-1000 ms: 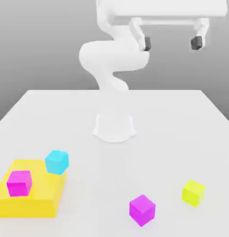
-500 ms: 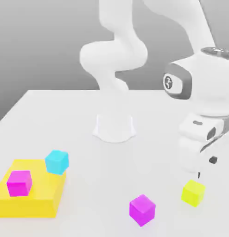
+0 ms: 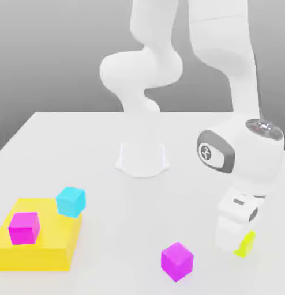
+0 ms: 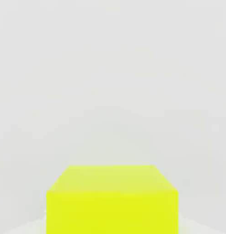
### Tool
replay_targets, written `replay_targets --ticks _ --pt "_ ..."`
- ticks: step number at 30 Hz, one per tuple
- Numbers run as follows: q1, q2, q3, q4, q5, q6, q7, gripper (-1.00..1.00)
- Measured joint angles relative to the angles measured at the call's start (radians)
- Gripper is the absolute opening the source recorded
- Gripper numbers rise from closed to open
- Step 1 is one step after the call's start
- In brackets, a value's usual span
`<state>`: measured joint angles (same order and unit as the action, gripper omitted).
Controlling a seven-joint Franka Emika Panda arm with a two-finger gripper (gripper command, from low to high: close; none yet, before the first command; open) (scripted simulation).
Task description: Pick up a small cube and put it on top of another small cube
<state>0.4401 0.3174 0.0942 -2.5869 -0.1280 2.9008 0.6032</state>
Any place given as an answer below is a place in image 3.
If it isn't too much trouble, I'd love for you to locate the small magenta cube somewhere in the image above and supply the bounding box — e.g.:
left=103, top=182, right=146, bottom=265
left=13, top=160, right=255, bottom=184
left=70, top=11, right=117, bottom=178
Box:
left=160, top=241, right=194, bottom=283
left=7, top=211, right=41, bottom=245

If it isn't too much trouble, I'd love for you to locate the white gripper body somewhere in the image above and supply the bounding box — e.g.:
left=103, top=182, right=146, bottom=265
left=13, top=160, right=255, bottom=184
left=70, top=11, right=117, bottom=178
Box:
left=214, top=213, right=249, bottom=253

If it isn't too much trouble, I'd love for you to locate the small cyan cube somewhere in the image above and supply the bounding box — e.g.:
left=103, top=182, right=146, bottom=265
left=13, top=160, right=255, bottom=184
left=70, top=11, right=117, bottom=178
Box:
left=55, top=186, right=87, bottom=218

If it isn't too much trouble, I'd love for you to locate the small yellow-green cube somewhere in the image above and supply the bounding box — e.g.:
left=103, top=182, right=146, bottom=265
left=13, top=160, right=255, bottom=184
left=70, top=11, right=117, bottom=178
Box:
left=233, top=230, right=257, bottom=258

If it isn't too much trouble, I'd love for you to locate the large yellow box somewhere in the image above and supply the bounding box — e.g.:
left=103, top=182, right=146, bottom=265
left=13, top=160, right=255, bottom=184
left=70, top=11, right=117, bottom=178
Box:
left=0, top=198, right=84, bottom=272

